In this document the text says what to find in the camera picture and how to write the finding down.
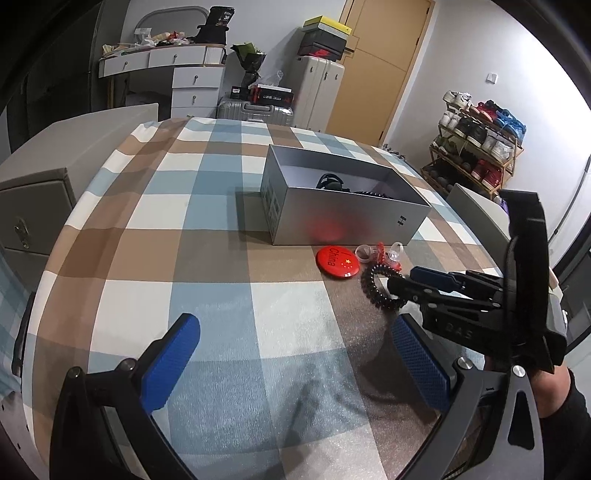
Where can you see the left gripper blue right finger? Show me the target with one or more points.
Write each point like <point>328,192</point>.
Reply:
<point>427,362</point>

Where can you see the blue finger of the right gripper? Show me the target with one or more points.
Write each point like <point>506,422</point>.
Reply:
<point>433,278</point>

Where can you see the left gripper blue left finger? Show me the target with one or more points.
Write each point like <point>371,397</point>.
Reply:
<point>163,362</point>

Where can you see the red round China badge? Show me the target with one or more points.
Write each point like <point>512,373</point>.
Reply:
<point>338,262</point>

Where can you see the person's right hand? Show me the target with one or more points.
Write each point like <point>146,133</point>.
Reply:
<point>552,391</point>

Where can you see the plaid bed blanket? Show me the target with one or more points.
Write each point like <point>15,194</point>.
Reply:
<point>294,376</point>

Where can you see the wooden shoe rack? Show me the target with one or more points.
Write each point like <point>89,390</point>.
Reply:
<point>476,147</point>

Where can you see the black items inside box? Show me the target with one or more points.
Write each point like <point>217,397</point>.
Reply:
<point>331,182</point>

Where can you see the grey rectangular storage box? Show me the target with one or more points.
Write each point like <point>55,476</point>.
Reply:
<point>381,205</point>

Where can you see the grey left bedside cabinet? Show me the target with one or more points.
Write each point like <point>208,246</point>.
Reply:
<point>43,179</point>

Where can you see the black red box on suitcase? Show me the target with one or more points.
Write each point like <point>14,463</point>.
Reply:
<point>263,95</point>

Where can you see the wooden door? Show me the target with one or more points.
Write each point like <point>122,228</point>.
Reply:
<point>380,53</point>

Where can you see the stacked shoe boxes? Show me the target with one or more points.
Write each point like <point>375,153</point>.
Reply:
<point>324,38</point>

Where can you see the silver aluminium suitcase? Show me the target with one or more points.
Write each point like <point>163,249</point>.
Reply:
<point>242,110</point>

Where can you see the flower bouquet black wrap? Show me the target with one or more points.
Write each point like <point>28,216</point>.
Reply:
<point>251,59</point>

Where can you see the white dressing desk with drawers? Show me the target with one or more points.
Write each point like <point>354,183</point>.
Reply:
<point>164,64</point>

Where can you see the grey right bed frame edge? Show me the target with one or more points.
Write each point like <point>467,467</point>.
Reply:
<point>487,220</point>

